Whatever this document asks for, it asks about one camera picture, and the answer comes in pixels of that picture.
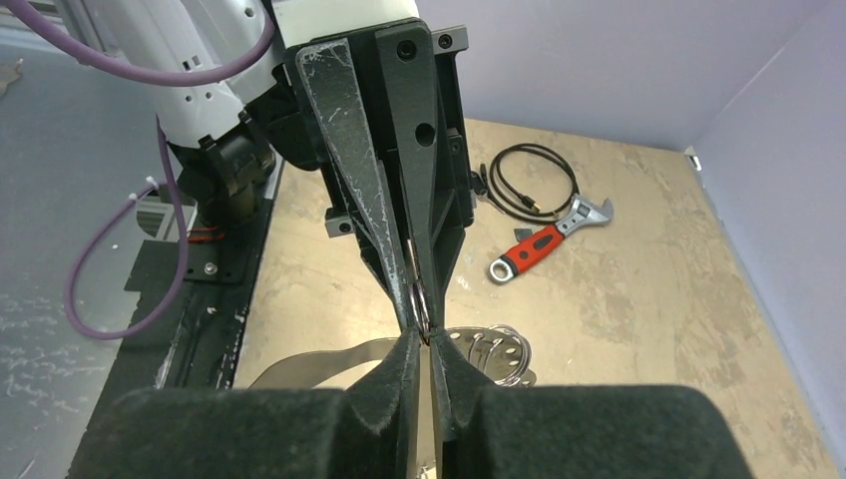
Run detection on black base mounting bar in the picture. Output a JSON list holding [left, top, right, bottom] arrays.
[[65, 175, 279, 478]]

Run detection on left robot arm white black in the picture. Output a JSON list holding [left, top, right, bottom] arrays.
[[8, 1, 473, 332]]

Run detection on large metal key organizer ring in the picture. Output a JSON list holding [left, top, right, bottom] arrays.
[[247, 238, 538, 391]]

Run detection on black coiled cable left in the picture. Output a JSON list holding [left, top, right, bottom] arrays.
[[470, 142, 582, 221]]

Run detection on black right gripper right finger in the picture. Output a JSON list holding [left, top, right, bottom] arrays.
[[430, 330, 753, 478]]

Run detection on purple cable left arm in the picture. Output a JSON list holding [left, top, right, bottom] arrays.
[[0, 0, 277, 89]]

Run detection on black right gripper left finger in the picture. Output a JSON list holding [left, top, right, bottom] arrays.
[[66, 328, 424, 479]]

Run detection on red adjustable wrench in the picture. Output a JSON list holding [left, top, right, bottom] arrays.
[[488, 195, 615, 284]]

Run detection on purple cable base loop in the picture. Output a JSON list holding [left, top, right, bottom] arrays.
[[63, 119, 193, 341]]

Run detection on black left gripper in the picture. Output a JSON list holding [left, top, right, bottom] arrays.
[[284, 18, 474, 330]]

